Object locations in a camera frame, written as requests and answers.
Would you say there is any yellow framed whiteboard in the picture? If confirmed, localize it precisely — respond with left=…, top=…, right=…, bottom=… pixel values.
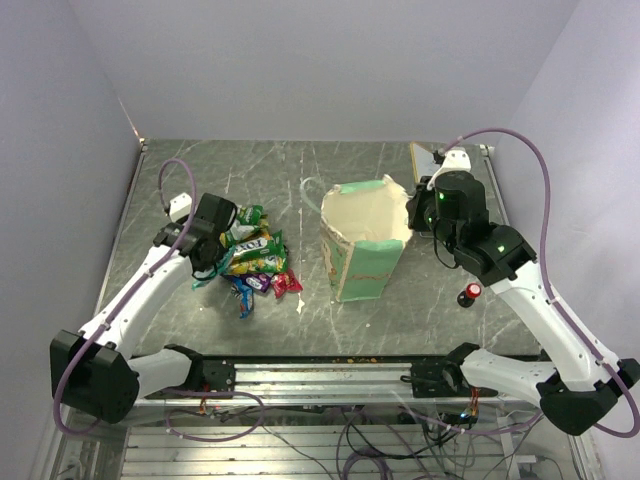
left=409, top=142, right=444, bottom=184

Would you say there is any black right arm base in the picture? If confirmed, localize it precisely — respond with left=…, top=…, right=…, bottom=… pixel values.
left=400, top=357, right=472, bottom=398

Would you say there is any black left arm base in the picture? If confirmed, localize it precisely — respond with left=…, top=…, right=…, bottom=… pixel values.
left=146, top=359, right=236, bottom=399

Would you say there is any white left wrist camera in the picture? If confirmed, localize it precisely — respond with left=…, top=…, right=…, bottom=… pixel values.
left=169, top=192, right=196, bottom=224

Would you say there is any aluminium frame rail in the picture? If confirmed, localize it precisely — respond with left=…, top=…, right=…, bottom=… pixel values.
left=53, top=360, right=581, bottom=406

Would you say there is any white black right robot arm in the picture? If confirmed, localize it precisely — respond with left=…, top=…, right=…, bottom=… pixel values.
left=406, top=171, right=639, bottom=436

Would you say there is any green patterned paper bag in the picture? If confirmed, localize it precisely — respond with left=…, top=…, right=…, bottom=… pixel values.
left=300, top=174, right=413, bottom=303

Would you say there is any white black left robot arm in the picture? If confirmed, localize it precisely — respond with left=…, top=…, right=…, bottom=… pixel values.
left=50, top=193, right=238, bottom=424

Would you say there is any yellow green snack packet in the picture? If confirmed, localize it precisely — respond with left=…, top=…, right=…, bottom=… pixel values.
left=220, top=204, right=269, bottom=247
left=225, top=230, right=288, bottom=275

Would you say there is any blue snack packet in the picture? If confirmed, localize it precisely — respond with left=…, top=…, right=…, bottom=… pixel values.
left=231, top=277, right=254, bottom=319

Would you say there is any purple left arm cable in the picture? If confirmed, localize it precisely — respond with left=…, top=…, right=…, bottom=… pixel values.
left=52, top=158, right=266, bottom=444

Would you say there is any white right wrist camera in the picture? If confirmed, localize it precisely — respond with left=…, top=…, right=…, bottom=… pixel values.
left=430, top=148, right=471, bottom=185

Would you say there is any teal snack packet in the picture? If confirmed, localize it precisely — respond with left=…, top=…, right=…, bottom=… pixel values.
left=191, top=246, right=236, bottom=291

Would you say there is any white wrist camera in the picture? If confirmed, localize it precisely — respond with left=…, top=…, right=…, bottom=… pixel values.
left=169, top=192, right=196, bottom=224
left=430, top=148, right=471, bottom=185

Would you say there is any red snack packet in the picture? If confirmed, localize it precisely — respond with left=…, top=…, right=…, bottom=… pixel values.
left=271, top=268, right=303, bottom=299

